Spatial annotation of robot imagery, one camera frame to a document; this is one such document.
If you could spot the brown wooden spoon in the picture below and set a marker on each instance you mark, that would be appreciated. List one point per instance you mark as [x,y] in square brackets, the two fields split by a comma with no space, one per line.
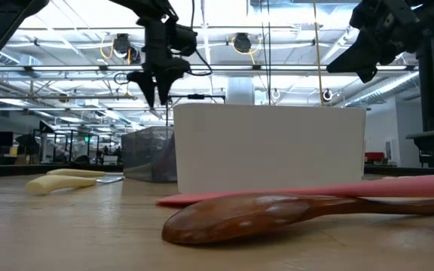
[239,220]

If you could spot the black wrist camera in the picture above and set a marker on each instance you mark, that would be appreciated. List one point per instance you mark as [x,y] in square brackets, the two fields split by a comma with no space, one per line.
[367,74]
[185,39]

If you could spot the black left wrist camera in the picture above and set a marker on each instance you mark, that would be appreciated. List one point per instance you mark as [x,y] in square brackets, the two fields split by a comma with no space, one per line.
[185,39]

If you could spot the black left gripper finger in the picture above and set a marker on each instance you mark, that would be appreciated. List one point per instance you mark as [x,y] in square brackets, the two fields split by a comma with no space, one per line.
[166,88]
[145,84]

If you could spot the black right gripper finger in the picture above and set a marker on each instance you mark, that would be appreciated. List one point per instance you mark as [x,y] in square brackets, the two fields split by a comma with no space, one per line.
[360,52]

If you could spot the red box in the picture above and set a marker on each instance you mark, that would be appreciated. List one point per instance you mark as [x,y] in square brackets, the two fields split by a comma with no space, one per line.
[374,157]

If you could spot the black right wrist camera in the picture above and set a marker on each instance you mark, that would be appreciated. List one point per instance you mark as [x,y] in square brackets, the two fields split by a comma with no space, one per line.
[367,74]

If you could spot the black camera gantry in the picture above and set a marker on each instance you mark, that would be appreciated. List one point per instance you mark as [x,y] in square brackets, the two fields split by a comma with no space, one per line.
[196,96]

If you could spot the grey equipment cart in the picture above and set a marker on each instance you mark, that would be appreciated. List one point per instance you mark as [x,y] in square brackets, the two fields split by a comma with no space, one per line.
[433,139]

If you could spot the white plastic bin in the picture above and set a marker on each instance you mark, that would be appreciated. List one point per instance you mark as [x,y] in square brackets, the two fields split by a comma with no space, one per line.
[269,150]

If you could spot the pink silicone spoon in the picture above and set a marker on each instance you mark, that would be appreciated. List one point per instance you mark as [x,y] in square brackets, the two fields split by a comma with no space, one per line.
[390,188]

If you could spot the grey translucent plastic bin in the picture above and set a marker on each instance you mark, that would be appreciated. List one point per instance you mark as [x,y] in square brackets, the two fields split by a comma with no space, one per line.
[149,154]

